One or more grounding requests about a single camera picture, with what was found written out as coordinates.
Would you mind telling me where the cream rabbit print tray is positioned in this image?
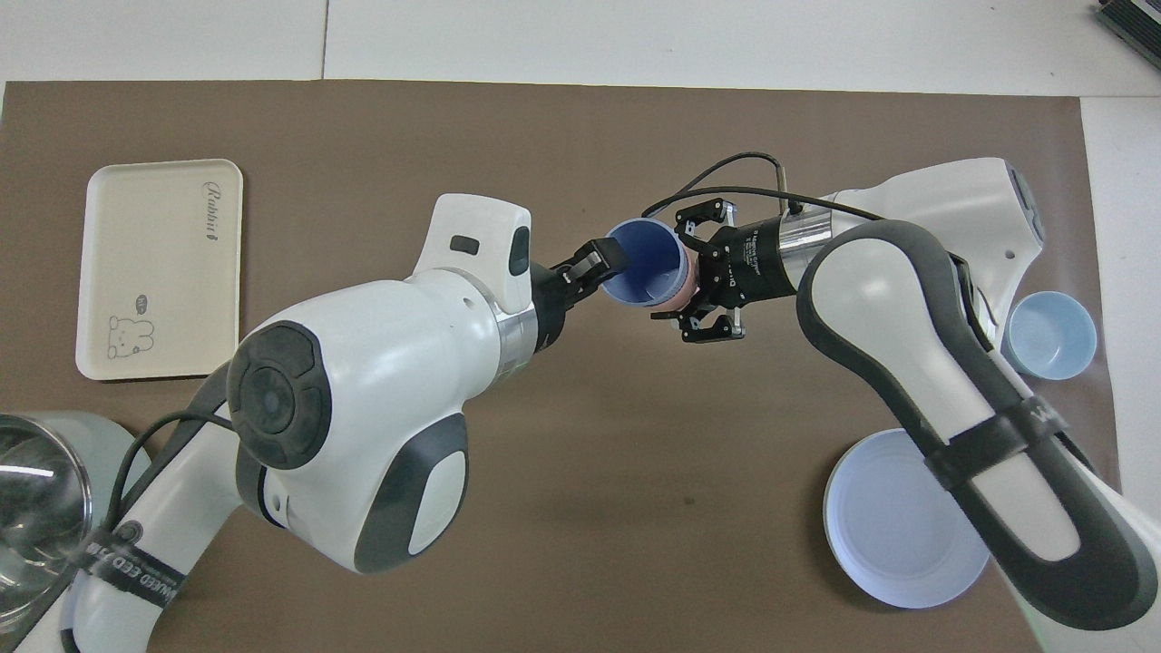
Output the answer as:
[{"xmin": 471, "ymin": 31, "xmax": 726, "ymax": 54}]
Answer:
[{"xmin": 75, "ymin": 159, "xmax": 244, "ymax": 381}]

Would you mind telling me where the light blue bowl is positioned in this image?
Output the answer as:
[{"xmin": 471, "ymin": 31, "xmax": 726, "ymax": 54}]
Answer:
[{"xmin": 1002, "ymin": 290, "xmax": 1098, "ymax": 381}]

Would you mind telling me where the pale green electric pot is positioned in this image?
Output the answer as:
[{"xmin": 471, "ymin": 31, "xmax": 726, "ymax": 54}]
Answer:
[{"xmin": 0, "ymin": 411, "xmax": 157, "ymax": 636}]

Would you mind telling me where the dark grey device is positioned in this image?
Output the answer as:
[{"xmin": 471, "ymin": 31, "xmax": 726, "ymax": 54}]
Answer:
[{"xmin": 1093, "ymin": 0, "xmax": 1161, "ymax": 60}]

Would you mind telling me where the brown table mat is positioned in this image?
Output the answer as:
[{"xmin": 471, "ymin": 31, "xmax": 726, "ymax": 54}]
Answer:
[{"xmin": 0, "ymin": 80, "xmax": 1139, "ymax": 653}]

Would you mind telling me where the blue plastic plate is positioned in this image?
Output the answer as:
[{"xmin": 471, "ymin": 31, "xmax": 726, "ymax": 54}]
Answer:
[{"xmin": 823, "ymin": 428, "xmax": 991, "ymax": 609}]

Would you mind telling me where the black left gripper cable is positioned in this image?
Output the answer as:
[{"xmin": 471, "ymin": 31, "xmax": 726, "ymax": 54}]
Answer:
[{"xmin": 91, "ymin": 363, "xmax": 239, "ymax": 545}]

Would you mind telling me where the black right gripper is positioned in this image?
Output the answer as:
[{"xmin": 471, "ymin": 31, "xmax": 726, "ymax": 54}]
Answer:
[{"xmin": 649, "ymin": 197, "xmax": 801, "ymax": 345}]

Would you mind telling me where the blue plastic cup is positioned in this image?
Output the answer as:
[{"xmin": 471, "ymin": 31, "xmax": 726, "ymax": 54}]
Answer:
[{"xmin": 600, "ymin": 218, "xmax": 690, "ymax": 307}]

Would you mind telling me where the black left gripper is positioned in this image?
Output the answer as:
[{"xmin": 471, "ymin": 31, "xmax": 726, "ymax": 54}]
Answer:
[{"xmin": 529, "ymin": 239, "xmax": 631, "ymax": 355}]

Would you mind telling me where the pink plastic cup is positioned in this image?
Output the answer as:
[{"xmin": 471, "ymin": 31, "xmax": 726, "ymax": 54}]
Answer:
[{"xmin": 667, "ymin": 249, "xmax": 701, "ymax": 311}]

